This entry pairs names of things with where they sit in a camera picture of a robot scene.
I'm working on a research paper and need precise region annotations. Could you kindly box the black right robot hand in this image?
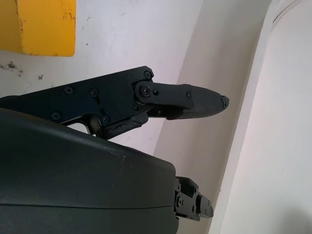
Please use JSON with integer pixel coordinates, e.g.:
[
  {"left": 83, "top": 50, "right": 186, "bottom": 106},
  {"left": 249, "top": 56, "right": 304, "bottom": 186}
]
[{"left": 0, "top": 65, "right": 230, "bottom": 234}]

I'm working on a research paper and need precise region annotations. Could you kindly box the yellow wooden block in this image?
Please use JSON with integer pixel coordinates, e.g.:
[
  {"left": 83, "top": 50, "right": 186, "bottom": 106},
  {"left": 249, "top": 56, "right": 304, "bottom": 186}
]
[{"left": 0, "top": 0, "right": 77, "bottom": 58}]

